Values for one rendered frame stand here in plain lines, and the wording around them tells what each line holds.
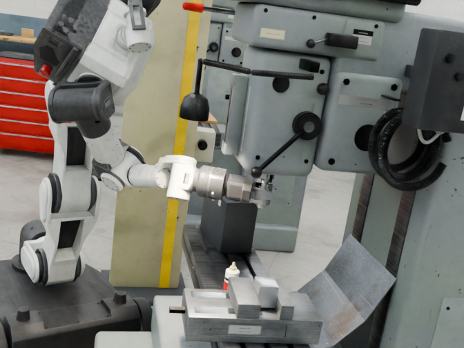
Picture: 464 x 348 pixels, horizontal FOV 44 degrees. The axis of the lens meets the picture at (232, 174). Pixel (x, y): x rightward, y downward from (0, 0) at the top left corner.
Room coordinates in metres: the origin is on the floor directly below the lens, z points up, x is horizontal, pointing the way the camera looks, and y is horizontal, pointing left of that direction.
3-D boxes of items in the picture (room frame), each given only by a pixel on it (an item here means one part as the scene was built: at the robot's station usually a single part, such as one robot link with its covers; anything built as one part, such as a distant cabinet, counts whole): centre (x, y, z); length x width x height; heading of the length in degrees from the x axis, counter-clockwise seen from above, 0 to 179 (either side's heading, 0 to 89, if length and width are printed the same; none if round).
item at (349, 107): (1.56, -0.28, 1.47); 0.24 x 0.19 x 0.26; 14
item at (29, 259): (2.04, 0.65, 0.68); 0.21 x 0.20 x 0.13; 35
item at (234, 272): (1.52, -0.04, 0.96); 0.04 x 0.04 x 0.11
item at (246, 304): (1.35, -0.07, 0.99); 0.15 x 0.06 x 0.04; 12
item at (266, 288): (1.37, -0.13, 1.01); 0.06 x 0.05 x 0.06; 12
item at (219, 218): (1.94, -0.01, 1.00); 0.22 x 0.12 x 0.20; 24
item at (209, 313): (1.36, -0.10, 0.96); 0.35 x 0.15 x 0.11; 102
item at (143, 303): (1.97, 0.28, 0.50); 0.20 x 0.05 x 0.20; 35
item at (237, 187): (1.52, 0.00, 1.24); 0.13 x 0.12 x 0.10; 175
